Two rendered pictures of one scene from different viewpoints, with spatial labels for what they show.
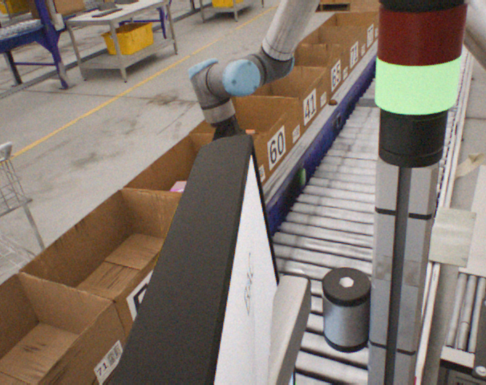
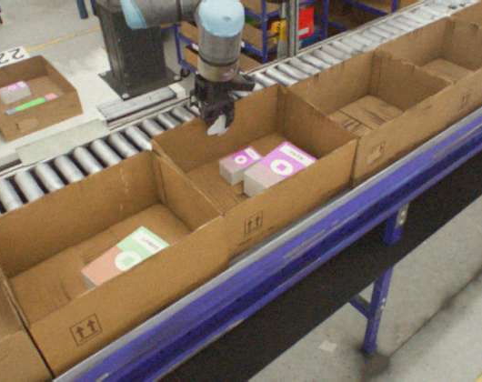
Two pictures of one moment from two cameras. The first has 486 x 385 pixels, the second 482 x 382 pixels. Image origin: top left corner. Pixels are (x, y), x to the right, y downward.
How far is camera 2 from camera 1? 2.23 m
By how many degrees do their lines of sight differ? 107
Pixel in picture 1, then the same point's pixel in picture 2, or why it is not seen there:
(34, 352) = not seen: hidden behind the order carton
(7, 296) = (460, 88)
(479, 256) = (77, 121)
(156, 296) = not seen: outside the picture
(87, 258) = (404, 143)
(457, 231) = (55, 141)
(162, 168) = (294, 185)
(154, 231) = not seen: hidden behind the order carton
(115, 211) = (370, 145)
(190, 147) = (228, 224)
